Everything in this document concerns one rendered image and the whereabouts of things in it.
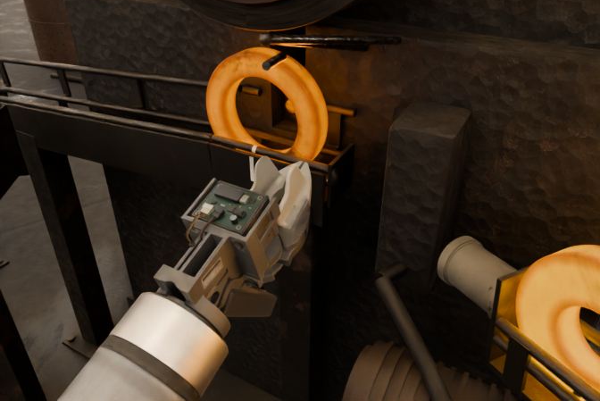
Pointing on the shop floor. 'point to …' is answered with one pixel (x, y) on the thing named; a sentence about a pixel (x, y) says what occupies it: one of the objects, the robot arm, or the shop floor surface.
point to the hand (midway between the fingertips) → (299, 176)
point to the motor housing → (410, 379)
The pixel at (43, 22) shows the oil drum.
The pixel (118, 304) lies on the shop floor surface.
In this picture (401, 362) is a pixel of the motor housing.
